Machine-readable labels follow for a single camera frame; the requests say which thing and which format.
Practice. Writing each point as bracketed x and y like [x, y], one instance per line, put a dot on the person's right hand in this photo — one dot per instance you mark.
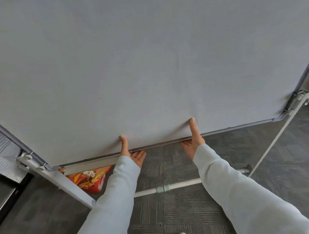
[195, 144]

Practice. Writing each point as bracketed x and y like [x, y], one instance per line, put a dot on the person's left hand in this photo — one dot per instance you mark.
[134, 158]

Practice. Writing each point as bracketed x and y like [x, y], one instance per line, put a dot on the person's right thumb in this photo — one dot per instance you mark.
[194, 129]

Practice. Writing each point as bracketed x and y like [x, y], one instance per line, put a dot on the person's left thumb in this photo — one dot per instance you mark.
[124, 146]

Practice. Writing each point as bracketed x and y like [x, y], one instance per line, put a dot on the large grey-framed whiteboard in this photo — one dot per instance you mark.
[140, 68]

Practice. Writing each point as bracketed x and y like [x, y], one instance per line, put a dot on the person's left forearm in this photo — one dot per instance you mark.
[110, 204]

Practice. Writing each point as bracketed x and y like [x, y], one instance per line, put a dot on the person's right forearm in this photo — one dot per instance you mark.
[246, 199]

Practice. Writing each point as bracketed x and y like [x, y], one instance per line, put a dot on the beige whiteboard marker tray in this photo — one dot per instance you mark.
[91, 164]

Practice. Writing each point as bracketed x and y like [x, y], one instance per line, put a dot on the orange snack box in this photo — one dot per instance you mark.
[91, 180]

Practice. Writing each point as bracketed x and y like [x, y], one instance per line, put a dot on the white stand crossbar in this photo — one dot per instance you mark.
[181, 184]

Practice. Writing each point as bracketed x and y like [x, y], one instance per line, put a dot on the dark cabinet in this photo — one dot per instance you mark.
[2, 196]

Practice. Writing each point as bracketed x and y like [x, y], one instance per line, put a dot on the white stand post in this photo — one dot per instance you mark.
[60, 180]
[276, 135]

